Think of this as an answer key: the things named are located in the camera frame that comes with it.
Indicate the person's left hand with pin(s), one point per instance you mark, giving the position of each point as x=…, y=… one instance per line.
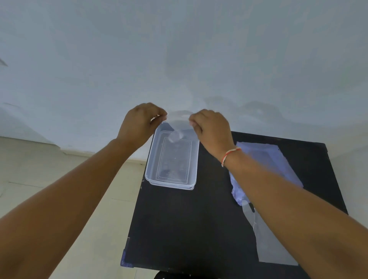
x=137, y=126

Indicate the person's right hand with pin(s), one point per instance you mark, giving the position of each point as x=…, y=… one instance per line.
x=214, y=135

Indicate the person's left fingers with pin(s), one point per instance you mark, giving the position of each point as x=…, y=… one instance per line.
x=159, y=115

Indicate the person's right fingers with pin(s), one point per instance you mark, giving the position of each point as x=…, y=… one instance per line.
x=196, y=125

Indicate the small clear plastic bag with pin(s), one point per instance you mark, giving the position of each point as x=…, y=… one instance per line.
x=178, y=126

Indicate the person's right forearm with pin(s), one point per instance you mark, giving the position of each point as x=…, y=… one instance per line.
x=299, y=212

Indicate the person's left forearm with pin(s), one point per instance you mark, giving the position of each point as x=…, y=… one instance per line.
x=57, y=207

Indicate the clear plastic food container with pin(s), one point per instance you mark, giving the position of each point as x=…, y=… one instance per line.
x=172, y=166

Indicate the crumpled bluish plastic bag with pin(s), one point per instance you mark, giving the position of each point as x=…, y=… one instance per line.
x=270, y=161

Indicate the flat clear plastic bag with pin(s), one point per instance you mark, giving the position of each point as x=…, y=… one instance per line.
x=270, y=244

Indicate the blue tape piece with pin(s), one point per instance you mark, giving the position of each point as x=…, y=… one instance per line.
x=125, y=260

